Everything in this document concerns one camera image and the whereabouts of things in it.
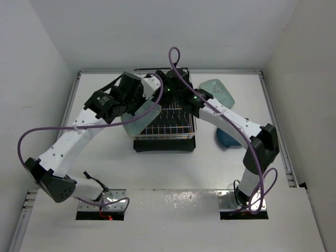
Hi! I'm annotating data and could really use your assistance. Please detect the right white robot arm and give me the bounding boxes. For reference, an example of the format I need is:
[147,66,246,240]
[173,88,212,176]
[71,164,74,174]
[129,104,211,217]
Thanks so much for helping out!
[155,69,279,209]

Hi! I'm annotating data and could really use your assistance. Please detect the black drip tray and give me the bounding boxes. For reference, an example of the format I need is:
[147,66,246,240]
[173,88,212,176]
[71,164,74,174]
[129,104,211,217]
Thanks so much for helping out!
[133,103,196,152]

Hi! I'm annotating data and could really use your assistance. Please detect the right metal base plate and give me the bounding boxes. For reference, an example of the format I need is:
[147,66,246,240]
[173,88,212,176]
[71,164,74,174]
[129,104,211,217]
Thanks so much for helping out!
[217,190,260,212]

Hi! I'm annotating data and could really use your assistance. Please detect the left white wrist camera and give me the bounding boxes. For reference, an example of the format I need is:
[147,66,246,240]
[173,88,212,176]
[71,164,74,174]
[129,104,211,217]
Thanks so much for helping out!
[141,77,161,98]

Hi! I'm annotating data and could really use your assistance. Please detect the light green plate with berries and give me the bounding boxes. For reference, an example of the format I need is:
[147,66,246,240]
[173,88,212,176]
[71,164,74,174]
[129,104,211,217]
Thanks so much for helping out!
[199,79,235,109]

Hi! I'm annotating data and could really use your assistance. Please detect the metal wire dish rack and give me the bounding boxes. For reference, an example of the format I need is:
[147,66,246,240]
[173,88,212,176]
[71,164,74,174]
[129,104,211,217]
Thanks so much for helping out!
[124,68,196,140]

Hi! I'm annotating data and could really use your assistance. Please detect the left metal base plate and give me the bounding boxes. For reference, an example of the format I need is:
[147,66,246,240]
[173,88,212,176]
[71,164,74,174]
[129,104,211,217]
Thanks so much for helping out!
[78,190,129,212]

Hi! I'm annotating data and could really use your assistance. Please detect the metal base plate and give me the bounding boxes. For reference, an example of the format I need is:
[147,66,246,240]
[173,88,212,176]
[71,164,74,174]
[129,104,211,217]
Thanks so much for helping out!
[78,190,129,212]
[217,190,260,212]

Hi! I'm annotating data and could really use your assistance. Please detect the dark blue leaf plate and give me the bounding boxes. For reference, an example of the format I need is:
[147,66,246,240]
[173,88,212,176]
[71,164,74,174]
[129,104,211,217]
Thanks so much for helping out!
[215,128,242,149]

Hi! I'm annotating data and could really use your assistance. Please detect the light green rectangular plate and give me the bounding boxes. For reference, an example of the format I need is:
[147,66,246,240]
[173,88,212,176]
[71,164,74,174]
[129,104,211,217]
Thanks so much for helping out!
[121,99,162,137]

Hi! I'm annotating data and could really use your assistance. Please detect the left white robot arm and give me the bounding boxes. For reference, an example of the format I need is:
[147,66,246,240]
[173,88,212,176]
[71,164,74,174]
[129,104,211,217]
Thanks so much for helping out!
[24,72,160,203]

